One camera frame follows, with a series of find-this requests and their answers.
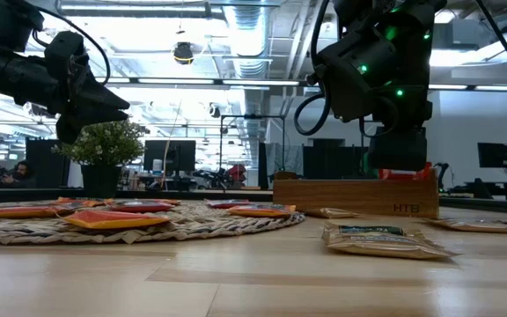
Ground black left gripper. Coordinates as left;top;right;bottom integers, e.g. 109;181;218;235
42;72;131;145

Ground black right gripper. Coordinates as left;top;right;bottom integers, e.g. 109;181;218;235
367;81;434;173

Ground red strawberry tea packet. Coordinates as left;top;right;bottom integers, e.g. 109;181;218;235
378;162;433;181
203;198;255;210
102;200;178;214

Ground wooden tea box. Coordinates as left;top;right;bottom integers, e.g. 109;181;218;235
273;169;440;219

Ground gold vanilla tea packet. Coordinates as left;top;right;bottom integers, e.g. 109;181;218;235
424;217;507;235
305;207;361;220
321;221;459;260

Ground green artificial plant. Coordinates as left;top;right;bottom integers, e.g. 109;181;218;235
50;119;149;167

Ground black partition panel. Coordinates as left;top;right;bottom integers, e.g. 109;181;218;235
25;138;70;189

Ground black plant pot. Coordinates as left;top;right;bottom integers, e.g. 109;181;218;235
80;164;122;199

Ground black divider screens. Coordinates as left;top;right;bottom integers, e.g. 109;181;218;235
302;137;369;180

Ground person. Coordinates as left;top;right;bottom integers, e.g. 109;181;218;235
0;160;38;189

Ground small black monitor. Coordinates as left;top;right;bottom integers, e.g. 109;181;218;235
476;142;507;169

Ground black computer monitor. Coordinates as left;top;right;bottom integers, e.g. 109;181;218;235
143;139;197;173

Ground black desk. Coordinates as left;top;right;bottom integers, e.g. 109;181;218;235
463;178;507;202

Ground black ceiling dome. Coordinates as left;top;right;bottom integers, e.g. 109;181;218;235
173;41;195;66

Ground woven round placemat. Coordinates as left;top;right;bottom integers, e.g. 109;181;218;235
0;197;306;246

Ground red fabric bundle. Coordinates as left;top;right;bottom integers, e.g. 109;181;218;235
228;163;248;184

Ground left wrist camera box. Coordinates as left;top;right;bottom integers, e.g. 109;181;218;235
44;30;87;78

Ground long ceiling light rail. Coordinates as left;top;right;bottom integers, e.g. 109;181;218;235
92;77;507;92

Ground black metal frame stand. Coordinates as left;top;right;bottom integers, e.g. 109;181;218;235
218;114;287;191

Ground right arm long black cable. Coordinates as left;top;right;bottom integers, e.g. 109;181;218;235
474;0;507;90

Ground straight silver ventilation duct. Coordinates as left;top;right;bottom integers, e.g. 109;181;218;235
223;4;273;80

